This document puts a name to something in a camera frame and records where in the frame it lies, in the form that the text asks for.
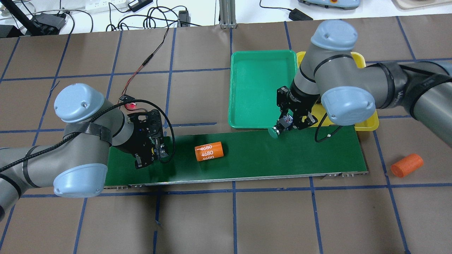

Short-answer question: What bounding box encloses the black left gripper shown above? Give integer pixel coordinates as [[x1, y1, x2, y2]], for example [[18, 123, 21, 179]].
[[122, 109, 169, 169]]

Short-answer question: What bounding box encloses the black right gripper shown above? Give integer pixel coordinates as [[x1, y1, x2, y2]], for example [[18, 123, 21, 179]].
[[276, 86, 320, 132]]

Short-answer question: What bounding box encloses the green push button apart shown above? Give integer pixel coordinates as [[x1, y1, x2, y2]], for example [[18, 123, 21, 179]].
[[268, 114, 293, 139]]

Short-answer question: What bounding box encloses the orange cylinder with label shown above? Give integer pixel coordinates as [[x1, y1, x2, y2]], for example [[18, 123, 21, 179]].
[[194, 142, 224, 161]]

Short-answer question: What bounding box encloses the plain orange cylinder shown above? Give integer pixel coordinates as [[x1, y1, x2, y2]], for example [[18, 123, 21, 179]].
[[390, 154, 424, 177]]

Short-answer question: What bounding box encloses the green push button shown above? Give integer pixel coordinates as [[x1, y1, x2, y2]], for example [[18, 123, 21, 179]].
[[151, 138, 168, 160]]

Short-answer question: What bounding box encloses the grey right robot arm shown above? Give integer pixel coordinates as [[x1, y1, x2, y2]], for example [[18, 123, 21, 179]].
[[268, 20, 452, 146]]

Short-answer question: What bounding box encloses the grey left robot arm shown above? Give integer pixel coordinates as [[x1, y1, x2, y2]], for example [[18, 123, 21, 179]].
[[0, 83, 176, 219]]

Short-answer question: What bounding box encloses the green conveyor belt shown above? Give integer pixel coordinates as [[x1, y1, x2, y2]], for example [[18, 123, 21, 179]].
[[105, 126, 368, 187]]

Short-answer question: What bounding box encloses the green plastic tray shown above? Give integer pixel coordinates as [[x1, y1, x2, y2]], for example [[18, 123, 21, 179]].
[[228, 50, 298, 129]]

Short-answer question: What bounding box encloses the small black controller board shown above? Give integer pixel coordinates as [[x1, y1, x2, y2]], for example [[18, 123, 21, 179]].
[[118, 94, 137, 107]]

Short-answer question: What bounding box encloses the yellow plastic tray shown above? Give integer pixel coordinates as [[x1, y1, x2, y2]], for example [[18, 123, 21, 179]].
[[296, 52, 379, 132]]

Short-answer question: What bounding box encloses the black power adapter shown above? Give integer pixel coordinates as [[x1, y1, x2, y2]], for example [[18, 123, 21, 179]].
[[289, 8, 313, 21]]

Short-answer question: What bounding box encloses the blue teach pendant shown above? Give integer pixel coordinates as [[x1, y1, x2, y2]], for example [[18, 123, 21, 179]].
[[298, 0, 361, 10]]

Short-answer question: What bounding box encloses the white power strip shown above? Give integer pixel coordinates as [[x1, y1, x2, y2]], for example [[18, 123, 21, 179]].
[[84, 0, 132, 13]]

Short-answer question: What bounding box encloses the red black power cable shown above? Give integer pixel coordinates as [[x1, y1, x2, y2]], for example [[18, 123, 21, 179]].
[[117, 26, 169, 117]]

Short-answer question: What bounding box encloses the aluminium frame post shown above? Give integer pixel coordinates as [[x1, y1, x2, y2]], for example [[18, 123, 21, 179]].
[[219, 0, 237, 29]]

